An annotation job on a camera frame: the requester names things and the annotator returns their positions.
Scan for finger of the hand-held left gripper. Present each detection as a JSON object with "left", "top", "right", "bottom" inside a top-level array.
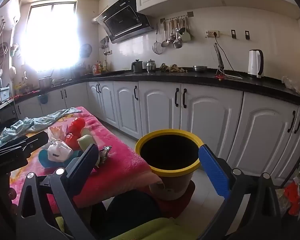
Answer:
[{"left": 0, "top": 131, "right": 49, "bottom": 155}]

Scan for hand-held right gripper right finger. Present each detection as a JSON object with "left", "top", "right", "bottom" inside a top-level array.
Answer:
[{"left": 197, "top": 144, "right": 283, "bottom": 240}]

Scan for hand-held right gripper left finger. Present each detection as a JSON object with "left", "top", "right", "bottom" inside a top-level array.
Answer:
[{"left": 15, "top": 143, "right": 100, "bottom": 240}]

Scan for silver foil wrapper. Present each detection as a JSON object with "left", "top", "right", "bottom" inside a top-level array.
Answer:
[{"left": 94, "top": 145, "right": 112, "bottom": 167}]

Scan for pale green foam net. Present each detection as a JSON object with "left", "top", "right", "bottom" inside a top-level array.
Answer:
[{"left": 77, "top": 128, "right": 100, "bottom": 153}]

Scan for red mesh net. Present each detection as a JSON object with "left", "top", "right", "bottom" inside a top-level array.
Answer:
[{"left": 64, "top": 117, "right": 87, "bottom": 149}]

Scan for yellow-rimmed trash bin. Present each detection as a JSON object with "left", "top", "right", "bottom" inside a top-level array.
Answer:
[{"left": 135, "top": 129, "right": 205, "bottom": 201}]

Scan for light blue cloth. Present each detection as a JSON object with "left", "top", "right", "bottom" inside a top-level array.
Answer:
[{"left": 0, "top": 107, "right": 82, "bottom": 147}]

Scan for white and pink wrapper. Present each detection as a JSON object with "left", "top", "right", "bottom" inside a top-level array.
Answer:
[{"left": 48, "top": 125, "right": 67, "bottom": 141}]

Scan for pink printed blanket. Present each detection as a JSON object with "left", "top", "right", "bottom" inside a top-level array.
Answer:
[{"left": 9, "top": 106, "right": 165, "bottom": 209}]

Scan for red stool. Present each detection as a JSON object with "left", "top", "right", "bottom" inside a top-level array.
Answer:
[{"left": 149, "top": 180, "right": 196, "bottom": 218}]

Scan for white lower cabinets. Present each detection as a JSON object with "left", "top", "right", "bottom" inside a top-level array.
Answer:
[{"left": 15, "top": 80, "right": 300, "bottom": 188}]

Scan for steel cooking pot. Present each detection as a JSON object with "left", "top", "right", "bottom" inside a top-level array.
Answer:
[{"left": 38, "top": 76, "right": 53, "bottom": 91}]

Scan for person's leg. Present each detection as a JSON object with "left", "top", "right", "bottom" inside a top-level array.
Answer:
[{"left": 90, "top": 190, "right": 165, "bottom": 232}]

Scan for green garment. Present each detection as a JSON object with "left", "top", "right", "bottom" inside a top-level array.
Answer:
[{"left": 55, "top": 216, "right": 205, "bottom": 240}]

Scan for red plastic bag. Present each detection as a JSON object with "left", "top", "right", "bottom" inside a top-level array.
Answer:
[{"left": 283, "top": 181, "right": 300, "bottom": 216}]

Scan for group of condiment bottles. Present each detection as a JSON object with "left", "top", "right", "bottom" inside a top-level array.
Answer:
[{"left": 92, "top": 60, "right": 108, "bottom": 76}]

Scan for black kitchen countertop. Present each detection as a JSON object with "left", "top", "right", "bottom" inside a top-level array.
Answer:
[{"left": 14, "top": 67, "right": 300, "bottom": 106}]

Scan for window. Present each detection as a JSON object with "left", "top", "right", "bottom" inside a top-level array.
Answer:
[{"left": 25, "top": 2, "right": 78, "bottom": 71}]

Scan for grey teapot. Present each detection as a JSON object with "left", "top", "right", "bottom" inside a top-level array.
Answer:
[{"left": 131, "top": 59, "right": 144, "bottom": 73}]

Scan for pile of ginger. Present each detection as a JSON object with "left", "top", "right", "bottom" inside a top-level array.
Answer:
[{"left": 159, "top": 63, "right": 188, "bottom": 73}]

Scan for white electric kettle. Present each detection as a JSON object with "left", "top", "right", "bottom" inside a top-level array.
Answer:
[{"left": 247, "top": 49, "right": 264, "bottom": 78}]

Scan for steel canister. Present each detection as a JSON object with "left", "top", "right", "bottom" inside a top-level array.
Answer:
[{"left": 146, "top": 59, "right": 157, "bottom": 73}]

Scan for phone on stand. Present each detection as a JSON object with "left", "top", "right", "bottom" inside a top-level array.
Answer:
[{"left": 213, "top": 42, "right": 227, "bottom": 81}]

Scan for hanging kitchen tools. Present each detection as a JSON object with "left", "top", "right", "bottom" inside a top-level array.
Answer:
[{"left": 101, "top": 36, "right": 111, "bottom": 56}]

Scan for clear plastic bag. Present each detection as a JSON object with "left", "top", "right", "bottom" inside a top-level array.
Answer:
[{"left": 281, "top": 76, "right": 300, "bottom": 96}]

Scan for metal strainer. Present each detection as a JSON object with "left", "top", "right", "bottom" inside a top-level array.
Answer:
[{"left": 152, "top": 24, "right": 163, "bottom": 55}]

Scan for white water heater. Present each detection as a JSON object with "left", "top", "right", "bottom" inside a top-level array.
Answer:
[{"left": 0, "top": 0, "right": 21, "bottom": 30}]

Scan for metal ladle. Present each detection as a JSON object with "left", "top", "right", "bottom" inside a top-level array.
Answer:
[{"left": 161, "top": 21, "right": 169, "bottom": 48}]

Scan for pale spatula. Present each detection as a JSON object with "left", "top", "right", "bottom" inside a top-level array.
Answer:
[{"left": 182, "top": 20, "right": 191, "bottom": 42}]

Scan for black range hood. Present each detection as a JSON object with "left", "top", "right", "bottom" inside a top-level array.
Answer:
[{"left": 95, "top": 0, "right": 155, "bottom": 44}]

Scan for utensil rail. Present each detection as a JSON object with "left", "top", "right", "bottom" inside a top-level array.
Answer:
[{"left": 161, "top": 11, "right": 194, "bottom": 23}]

